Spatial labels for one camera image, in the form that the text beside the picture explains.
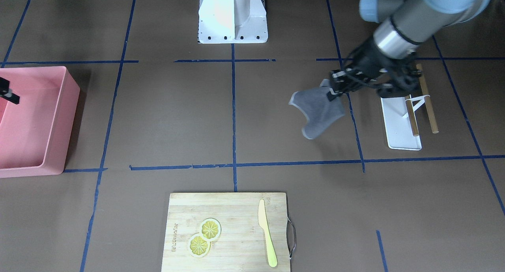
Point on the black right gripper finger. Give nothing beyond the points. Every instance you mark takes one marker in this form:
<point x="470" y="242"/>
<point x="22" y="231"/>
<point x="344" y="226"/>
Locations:
<point x="7" y="93"/>

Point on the wooden towel rack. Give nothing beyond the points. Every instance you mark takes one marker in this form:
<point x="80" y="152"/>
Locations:
<point x="412" y="104"/>

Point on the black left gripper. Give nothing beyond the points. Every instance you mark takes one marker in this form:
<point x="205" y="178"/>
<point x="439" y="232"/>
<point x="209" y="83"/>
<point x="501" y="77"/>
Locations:
<point x="369" y="60"/>

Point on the yellow plastic knife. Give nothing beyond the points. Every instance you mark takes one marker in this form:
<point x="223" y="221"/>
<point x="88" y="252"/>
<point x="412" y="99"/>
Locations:
<point x="263" y="223"/>

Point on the white mounting pillar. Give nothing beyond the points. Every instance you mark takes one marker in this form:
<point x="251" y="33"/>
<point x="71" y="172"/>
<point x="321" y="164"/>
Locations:
<point x="232" y="22"/>

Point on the bamboo cutting board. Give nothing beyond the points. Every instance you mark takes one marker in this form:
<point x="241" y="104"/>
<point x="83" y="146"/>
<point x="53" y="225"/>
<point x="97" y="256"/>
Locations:
<point x="241" y="246"/>

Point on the rear lemon slice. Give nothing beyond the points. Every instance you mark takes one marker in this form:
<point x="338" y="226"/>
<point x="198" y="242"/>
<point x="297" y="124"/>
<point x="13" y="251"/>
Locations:
<point x="210" y="229"/>

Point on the pink plastic bin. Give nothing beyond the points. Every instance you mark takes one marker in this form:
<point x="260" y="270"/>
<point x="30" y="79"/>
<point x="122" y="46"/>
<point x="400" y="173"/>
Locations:
<point x="35" y="133"/>

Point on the lemon slice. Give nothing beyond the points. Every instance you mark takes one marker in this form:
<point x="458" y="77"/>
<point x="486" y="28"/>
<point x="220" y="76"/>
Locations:
<point x="210" y="229"/>
<point x="197" y="246"/>

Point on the front lemon slice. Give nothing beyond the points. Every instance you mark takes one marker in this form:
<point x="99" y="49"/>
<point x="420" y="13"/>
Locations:
<point x="197" y="246"/>

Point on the grey wiping cloth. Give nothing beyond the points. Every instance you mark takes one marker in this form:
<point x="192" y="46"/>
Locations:
<point x="319" y="111"/>

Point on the white metal tray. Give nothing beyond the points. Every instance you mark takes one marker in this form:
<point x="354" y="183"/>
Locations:
<point x="397" y="123"/>

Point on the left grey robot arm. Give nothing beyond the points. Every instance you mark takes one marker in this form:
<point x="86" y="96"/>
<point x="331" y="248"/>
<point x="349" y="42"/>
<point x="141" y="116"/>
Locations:
<point x="404" y="25"/>

